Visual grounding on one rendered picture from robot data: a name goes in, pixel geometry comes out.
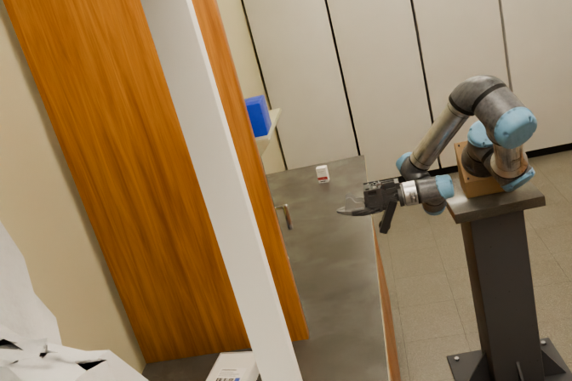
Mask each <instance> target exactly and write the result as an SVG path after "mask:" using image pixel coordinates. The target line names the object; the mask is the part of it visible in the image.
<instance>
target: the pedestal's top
mask: <svg viewBox="0 0 572 381"><path fill-rule="evenodd" d="M452 183H453V186H454V192H455V195H454V196H453V197H451V198H448V199H447V200H446V202H447V203H446V207H447V209H448V210H449V212H450V214H451V216H452V218H453V219H454V221H455V223H456V224H460V223H465V222H469V221H473V220H478V219H485V218H489V217H494V216H498V215H502V214H506V213H514V212H518V211H522V210H526V209H531V208H538V207H543V206H545V205H546V200H545V196H544V195H543V194H542V193H541V192H540V191H539V190H538V189H537V188H536V187H535V186H534V185H533V184H532V183H531V182H530V181H528V182H527V183H525V184H524V185H522V186H520V187H519V188H517V189H516V190H513V191H511V192H506V191H502V192H498V193H494V194H489V195H484V196H476V197H471V198H467V197H466V195H465V193H464V191H463V190H462V188H461V186H460V178H457V179H452Z"/></svg>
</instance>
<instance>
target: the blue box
mask: <svg viewBox="0 0 572 381"><path fill-rule="evenodd" d="M244 101H245V105H246V107H247V111H248V114H249V120H250V122H251V126H252V129H253V132H254V136H255V138H256V137H260V136H265V135H268V133H269V130H270V128H271V125H272V122H271V118H270V115H269V111H268V109H267V105H266V99H265V96H264V95H259V96H255V97H251V98H247V99H244Z"/></svg>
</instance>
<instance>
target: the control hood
mask: <svg viewBox="0 0 572 381"><path fill-rule="evenodd" d="M281 112H282V109H280V108H277V109H274V110H269V115H270V118H271V122H272V125H271V128H270V130H269V133H268V135H265V136H260V137H256V138H255V141H256V144H257V147H258V151H259V153H260V156H262V154H263V153H264V151H265V149H266V147H267V146H268V145H269V143H270V141H271V139H272V135H273V133H274V130H275V127H276V126H277V121H278V119H279V117H280V114H281Z"/></svg>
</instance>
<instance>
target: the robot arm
mask: <svg viewBox="0 0 572 381"><path fill-rule="evenodd" d="M448 100H449V103H448V104H447V105H446V106H445V108H444V109H443V111H442V112H441V113H440V115H439V116H438V118H437V119H436V121H435V122H434V123H433V125H432V126H431V127H430V128H429V130H428V131H427V132H426V134H425V136H424V137H423V138H422V140H421V141H420V143H419V144H418V145H417V146H416V147H415V149H414V150H413V152H407V153H405V154H403V155H401V157H399V158H398V159H397V161H396V167H397V168H398V171H399V172H400V174H401V175H402V176H403V177H404V179H405V180H406V181H407V182H403V183H402V184H401V185H400V184H399V181H398V179H390V180H385V181H381V182H380V181H379V180H375V181H370V182H366V183H363V194H364V196H363V197H364V199H363V198H362V197H355V196H354V195H353V194H352V193H347V194H346V200H345V206H344V207H342V208H339V209H337V210H336V212H337V213H341V214H345V215H351V216H366V215H370V214H374V213H380V212H382V211H383V210H385V212H384V214H383V217H382V220H381V222H380V223H379V228H380V233H383V234H387V232H388V230H389V229H390V227H391V222H392V217H393V214H394V212H395V209H396V206H397V204H398V201H400V206H401V207H403V206H404V205H405V204H406V206H411V205H415V204H421V203H422V207H423V209H424V210H425V212H426V213H428V214H430V215H439V214H441V213H442V212H443V211H444V209H445V207H446V203H447V202H446V200H447V199H448V198H451V197H453V196H454V195H455V192H454V186H453V183H452V179H451V177H450V176H449V175H448V174H445V175H437V176H434V177H431V175H430V174H429V173H428V172H427V170H428V169H429V167H430V166H431V165H432V164H433V163H434V162H435V160H436V159H437V158H438V156H439V155H440V154H441V153H442V151H443V150H444V148H445V147H446V146H447V145H448V143H449V142H450V141H451V140H452V139H453V138H454V136H455V135H456V134H457V132H458V131H459V130H460V128H461V127H462V126H463V124H464V123H465V122H466V120H467V119H468V118H469V117H473V116H476V117H477V118H478V120H479V121H476V122H475V123H473V125H471V127H470V129H469V132H468V134H467V145H466V146H465V147H464V149H463V151H462V153H461V164H462V166H463V168H464V169H465V170H466V171H467V172H468V173H469V174H471V175H473V176H476V177H479V178H486V177H489V176H493V177H494V178H495V180H496V181H497V182H498V183H499V185H500V187H501V188H503V189H504V191H506V192H511V191H514V190H516V189H517V188H519V187H520V186H522V185H524V184H525V183H527V182H528V181H529V180H530V179H532V178H533V177H534V176H535V171H534V169H533V168H532V167H531V166H530V165H529V164H528V158H527V155H526V153H525V152H524V151H523V144H524V143H525V142H526V141H528V140H529V139H530V138H531V137H532V135H533V133H534V132H535V130H536V129H537V120H536V118H535V116H534V114H533V113H532V111H531V110H529V109H528V108H527V107H526V106H525V105H524V104H523V103H522V102H521V101H520V100H519V98H518V97H517V96H516V95H515V94H514V93H513V92H512V91H511V89H509V88H508V87H507V86H506V85H505V83H504V82H503V81H501V80H500V79H499V78H498V77H493V76H490V75H479V76H475V77H470V78H468V79H466V80H465V81H463V82H461V83H460V84H459V85H458V86H457V87H456V88H455V89H454V90H453V91H452V92H451V94H450V95H449V98H448ZM373 182H374V183H373ZM369 183H370V184H369Z"/></svg>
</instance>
